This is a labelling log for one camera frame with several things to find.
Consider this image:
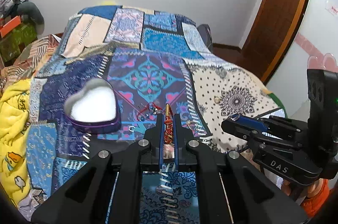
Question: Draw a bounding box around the brown wooden door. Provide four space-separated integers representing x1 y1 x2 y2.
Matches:
242 0 305 83

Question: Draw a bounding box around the purple heart-shaped tin box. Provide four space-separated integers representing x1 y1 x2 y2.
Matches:
63 78 121 135

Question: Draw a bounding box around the yellow duck blanket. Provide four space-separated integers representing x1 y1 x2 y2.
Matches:
1 79 31 207

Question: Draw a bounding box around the green patterned storage box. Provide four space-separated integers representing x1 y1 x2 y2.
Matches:
1 22 37 65

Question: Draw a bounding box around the orange box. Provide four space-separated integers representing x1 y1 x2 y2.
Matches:
1 16 21 38

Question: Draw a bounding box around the white wardrobe with hearts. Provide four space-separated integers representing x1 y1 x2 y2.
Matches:
267 0 337 120

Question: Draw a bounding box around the dark blue bag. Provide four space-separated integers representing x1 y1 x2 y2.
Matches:
197 24 213 52

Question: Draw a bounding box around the striped patchwork quilt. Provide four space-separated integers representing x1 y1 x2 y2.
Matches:
1 34 61 95

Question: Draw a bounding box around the blue patchwork bedspread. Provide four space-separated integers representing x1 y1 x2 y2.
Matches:
18 6 286 219

